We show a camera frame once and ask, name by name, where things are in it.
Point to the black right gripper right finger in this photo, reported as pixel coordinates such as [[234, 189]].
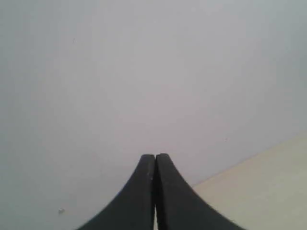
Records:
[[177, 204]]

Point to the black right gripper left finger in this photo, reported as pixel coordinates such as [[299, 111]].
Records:
[[133, 207]]

